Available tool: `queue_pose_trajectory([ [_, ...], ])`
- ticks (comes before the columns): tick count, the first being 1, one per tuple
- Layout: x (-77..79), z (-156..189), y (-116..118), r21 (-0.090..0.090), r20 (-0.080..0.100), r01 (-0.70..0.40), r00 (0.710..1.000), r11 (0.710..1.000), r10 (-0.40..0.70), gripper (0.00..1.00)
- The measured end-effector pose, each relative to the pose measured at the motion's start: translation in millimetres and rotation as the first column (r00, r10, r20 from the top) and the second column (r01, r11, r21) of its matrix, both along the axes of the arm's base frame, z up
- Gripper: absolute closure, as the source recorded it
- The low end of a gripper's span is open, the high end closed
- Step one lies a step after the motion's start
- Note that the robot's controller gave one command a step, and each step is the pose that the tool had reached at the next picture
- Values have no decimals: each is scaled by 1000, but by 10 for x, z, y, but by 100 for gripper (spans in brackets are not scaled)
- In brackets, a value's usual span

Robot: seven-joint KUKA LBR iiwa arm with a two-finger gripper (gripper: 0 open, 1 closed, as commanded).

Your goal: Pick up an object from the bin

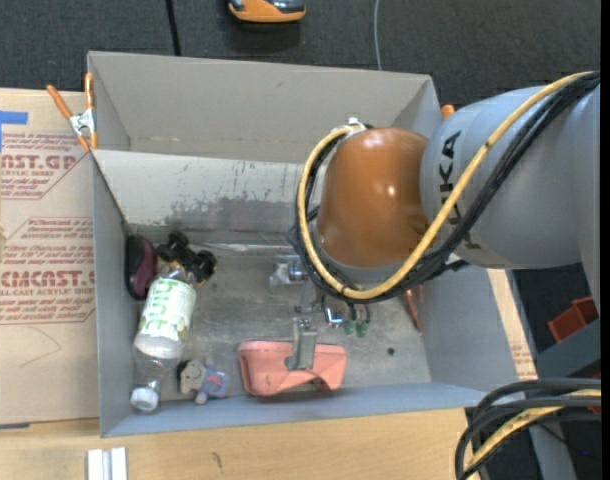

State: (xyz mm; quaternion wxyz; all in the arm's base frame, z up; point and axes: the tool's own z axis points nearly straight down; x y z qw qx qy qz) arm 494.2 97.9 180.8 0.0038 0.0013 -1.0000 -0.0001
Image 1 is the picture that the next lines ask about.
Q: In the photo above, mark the brown cardboard board, red print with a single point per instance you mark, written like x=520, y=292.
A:
x=45, y=358

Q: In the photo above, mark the dark maroon oval object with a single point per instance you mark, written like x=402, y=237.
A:
x=139, y=265

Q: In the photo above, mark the grey metal bin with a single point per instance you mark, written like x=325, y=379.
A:
x=265, y=133

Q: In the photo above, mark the red-brown flat block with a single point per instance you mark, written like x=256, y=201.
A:
x=414, y=308

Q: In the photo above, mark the black toy car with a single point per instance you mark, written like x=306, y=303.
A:
x=187, y=257

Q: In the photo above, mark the clear plastic bottle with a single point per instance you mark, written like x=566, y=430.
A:
x=166, y=313

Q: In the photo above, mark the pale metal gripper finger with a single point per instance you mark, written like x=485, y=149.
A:
x=304, y=350
x=290, y=272

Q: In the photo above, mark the salmon pink curved tray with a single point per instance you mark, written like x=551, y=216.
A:
x=270, y=368

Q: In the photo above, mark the grey and tan toy figure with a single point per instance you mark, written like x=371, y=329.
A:
x=205, y=379

